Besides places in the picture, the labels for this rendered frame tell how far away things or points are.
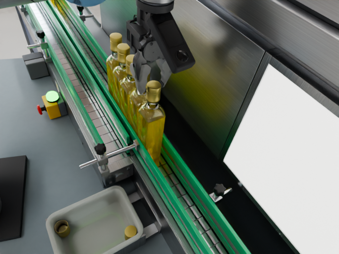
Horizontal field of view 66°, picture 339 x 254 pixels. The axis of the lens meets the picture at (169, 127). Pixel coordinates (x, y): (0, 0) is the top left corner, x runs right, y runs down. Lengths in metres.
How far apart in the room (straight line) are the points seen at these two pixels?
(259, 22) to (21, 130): 0.91
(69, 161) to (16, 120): 0.30
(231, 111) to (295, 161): 0.17
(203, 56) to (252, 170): 0.29
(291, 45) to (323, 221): 0.32
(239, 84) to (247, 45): 0.08
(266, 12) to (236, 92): 0.17
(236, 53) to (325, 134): 0.22
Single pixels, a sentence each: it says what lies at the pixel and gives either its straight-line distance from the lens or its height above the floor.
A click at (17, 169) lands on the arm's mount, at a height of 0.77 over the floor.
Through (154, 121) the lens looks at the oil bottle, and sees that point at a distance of 0.66.
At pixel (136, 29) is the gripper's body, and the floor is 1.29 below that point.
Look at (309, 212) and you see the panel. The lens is 0.59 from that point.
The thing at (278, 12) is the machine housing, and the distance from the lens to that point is 0.49.
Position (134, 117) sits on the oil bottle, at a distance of 0.73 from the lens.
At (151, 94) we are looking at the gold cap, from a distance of 0.61.
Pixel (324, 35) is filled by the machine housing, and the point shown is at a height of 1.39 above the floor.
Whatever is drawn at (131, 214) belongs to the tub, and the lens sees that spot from 0.79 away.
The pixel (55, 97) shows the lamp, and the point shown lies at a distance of 1.08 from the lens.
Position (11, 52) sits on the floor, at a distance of 3.00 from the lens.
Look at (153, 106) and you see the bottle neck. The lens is 0.64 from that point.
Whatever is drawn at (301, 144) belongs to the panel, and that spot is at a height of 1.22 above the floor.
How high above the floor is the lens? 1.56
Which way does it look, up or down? 49 degrees down
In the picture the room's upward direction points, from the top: 9 degrees clockwise
